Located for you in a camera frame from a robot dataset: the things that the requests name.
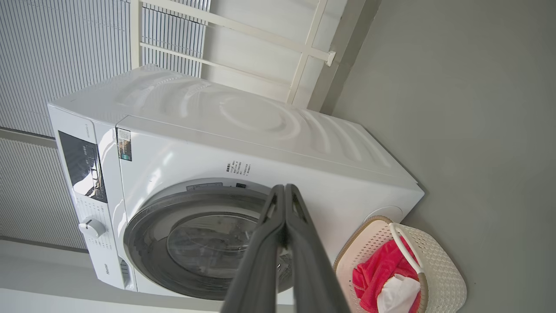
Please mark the washing machine door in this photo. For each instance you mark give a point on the washing machine door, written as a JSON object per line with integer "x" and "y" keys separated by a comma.
{"x": 152, "y": 243}

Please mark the black washer control panel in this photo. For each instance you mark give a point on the black washer control panel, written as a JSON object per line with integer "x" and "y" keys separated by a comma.
{"x": 82, "y": 167}

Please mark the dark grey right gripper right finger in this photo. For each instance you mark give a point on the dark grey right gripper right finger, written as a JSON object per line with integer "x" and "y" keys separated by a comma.
{"x": 310, "y": 274}

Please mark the round white filter cover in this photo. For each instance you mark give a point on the round white filter cover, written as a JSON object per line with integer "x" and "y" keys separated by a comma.
{"x": 386, "y": 213}

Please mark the dark rectangular brand sticker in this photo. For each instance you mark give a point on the dark rectangular brand sticker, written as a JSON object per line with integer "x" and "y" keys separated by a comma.
{"x": 124, "y": 144}

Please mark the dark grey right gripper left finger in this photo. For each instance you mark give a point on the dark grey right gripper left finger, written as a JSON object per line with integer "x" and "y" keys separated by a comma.
{"x": 260, "y": 269}

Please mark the white round control knob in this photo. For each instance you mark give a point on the white round control knob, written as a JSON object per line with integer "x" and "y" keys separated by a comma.
{"x": 92, "y": 228}

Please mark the white front-load washing machine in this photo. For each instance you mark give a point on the white front-load washing machine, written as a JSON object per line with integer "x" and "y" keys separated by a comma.
{"x": 260, "y": 130}

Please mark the cream basket with brown rim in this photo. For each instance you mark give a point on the cream basket with brown rim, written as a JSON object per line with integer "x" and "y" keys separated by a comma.
{"x": 443, "y": 269}

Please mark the white metal railing frame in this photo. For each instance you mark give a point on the white metal railing frame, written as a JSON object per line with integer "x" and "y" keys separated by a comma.
{"x": 304, "y": 48}

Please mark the red and white clothes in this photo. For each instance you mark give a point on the red and white clothes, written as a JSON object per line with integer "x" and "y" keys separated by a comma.
{"x": 378, "y": 269}

